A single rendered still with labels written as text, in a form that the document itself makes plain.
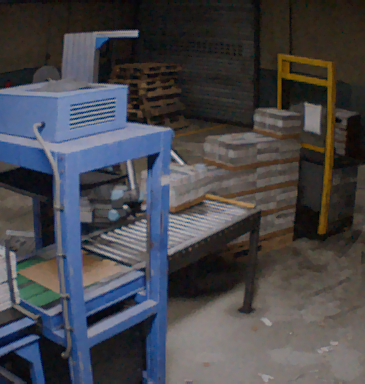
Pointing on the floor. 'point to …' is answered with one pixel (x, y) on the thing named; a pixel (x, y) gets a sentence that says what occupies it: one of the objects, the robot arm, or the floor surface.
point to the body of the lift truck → (345, 186)
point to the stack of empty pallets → (135, 74)
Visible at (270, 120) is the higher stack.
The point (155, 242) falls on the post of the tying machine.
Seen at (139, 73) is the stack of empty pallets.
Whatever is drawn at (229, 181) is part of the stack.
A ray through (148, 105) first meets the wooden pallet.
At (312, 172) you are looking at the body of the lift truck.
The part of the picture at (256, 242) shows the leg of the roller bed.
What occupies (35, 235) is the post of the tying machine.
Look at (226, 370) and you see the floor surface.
